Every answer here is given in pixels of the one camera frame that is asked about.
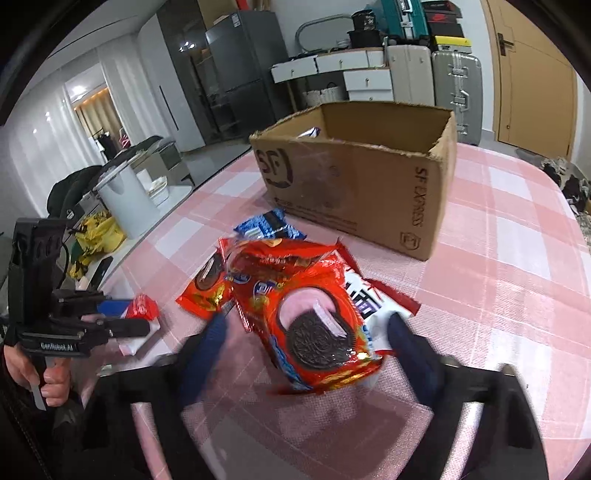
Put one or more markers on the black jacket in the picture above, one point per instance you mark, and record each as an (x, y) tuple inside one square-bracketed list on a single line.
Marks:
[(74, 189)]

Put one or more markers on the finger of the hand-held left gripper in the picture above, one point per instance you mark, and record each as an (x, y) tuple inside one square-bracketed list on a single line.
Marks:
[(83, 297), (120, 326)]

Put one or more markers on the black round box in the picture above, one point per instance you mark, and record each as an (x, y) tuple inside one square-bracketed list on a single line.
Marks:
[(366, 39)]

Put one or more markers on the woven laundry basket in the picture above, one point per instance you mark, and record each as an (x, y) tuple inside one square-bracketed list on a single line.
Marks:
[(323, 97)]

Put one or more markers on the blue cookie packet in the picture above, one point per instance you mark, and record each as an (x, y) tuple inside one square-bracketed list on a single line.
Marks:
[(268, 226)]

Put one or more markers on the rounded framed mirror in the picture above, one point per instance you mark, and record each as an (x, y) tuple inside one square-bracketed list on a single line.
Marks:
[(323, 34)]

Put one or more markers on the tan wooden door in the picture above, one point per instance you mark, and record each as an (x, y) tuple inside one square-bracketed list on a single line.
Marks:
[(531, 69)]

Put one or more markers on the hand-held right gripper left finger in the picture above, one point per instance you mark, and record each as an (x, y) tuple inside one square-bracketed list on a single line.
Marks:
[(203, 360)]

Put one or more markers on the small red cookie packet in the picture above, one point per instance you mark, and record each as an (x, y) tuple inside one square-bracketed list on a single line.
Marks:
[(205, 286)]

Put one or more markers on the teal suitcase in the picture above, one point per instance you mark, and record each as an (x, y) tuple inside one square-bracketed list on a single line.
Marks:
[(406, 18)]

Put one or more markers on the large printed cardboard box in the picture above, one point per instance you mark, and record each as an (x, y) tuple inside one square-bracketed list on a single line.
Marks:
[(360, 184)]

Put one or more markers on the red black shoe box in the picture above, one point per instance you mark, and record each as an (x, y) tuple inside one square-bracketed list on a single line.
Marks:
[(443, 16)]

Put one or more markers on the yellow black shoe box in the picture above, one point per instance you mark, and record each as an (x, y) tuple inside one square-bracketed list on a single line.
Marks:
[(452, 44)]

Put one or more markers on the white kettle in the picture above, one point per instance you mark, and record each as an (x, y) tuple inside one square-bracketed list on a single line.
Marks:
[(122, 198)]

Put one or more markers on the large red cookie bag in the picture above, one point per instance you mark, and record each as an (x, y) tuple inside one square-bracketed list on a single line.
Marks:
[(295, 304)]

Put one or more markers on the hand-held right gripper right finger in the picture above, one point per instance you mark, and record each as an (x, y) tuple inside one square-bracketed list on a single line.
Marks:
[(413, 360)]

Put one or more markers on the person's left hand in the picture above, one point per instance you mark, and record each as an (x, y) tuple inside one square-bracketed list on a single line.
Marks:
[(51, 383)]

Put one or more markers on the yellow plastic bag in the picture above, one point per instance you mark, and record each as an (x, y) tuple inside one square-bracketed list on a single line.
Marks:
[(97, 240)]

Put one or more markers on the black printed bag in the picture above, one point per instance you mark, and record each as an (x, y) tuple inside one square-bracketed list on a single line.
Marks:
[(364, 19)]

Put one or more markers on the white desk with drawers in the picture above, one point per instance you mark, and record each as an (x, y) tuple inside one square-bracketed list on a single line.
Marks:
[(332, 62)]

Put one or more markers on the black phone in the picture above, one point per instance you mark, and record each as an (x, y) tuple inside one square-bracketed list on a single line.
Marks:
[(101, 272)]

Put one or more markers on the grey lidded appliance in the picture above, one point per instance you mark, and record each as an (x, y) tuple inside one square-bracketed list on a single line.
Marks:
[(159, 152)]

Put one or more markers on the silver suitcase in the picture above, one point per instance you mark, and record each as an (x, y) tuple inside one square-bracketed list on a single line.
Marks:
[(457, 83)]

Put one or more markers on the white drawer cabinet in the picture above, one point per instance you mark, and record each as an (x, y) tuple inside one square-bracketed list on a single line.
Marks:
[(369, 83)]

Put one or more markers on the white curtain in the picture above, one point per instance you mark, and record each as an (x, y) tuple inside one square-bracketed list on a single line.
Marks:
[(46, 138)]

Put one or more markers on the dark glass cabinet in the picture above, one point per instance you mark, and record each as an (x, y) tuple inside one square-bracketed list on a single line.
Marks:
[(184, 69)]

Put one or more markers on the grey refrigerator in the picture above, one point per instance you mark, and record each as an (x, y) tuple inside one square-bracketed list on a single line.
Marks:
[(249, 69)]

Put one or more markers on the pink checked tablecloth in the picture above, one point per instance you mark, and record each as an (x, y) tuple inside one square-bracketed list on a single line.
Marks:
[(508, 277)]

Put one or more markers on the white suitcase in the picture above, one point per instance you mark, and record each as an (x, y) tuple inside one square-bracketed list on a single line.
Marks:
[(411, 74)]

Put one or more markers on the white food bowl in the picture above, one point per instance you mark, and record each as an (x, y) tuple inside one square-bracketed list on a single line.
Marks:
[(157, 191)]

